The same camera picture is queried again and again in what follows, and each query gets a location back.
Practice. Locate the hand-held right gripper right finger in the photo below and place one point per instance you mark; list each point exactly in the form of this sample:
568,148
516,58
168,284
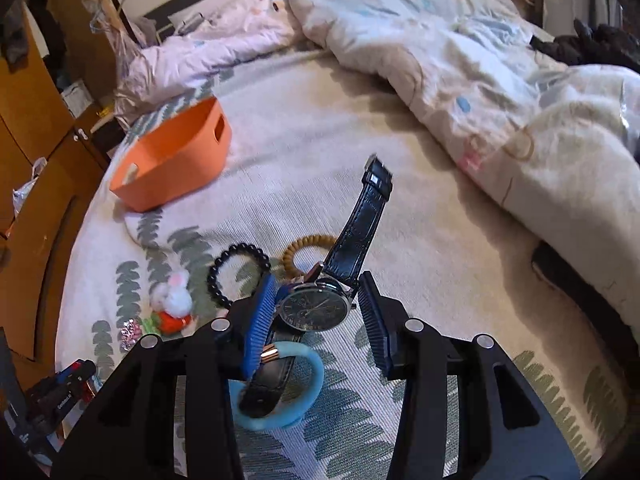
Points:
372,320

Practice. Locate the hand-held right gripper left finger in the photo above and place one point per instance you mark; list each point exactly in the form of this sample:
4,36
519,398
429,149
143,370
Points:
260,320

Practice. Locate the white bunny plush hair clip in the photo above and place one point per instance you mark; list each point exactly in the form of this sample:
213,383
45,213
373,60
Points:
175,300

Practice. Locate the orange plastic basket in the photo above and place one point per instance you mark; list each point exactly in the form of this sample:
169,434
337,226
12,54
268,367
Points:
175,160

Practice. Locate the leaf print bed sheet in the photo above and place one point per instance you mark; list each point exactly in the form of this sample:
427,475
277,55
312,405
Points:
425,240

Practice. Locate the pink glitter hair clip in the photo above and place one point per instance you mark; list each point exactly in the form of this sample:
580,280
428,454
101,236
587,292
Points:
131,334

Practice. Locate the wooden wardrobe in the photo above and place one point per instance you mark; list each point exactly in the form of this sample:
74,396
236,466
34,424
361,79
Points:
45,210

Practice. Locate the crumpled plastic bag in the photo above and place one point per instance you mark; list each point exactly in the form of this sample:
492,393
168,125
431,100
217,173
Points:
27,190

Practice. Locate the pink quilt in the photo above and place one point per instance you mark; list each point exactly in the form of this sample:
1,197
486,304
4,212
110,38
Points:
210,45

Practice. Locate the white paper box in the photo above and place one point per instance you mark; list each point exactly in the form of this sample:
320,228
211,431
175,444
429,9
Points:
75,97

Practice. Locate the floral print quilt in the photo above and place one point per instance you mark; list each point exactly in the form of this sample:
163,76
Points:
425,35

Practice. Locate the clear plastic bag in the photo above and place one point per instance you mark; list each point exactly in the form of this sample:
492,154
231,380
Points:
107,25

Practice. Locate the black garment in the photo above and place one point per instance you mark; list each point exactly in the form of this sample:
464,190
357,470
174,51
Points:
595,42

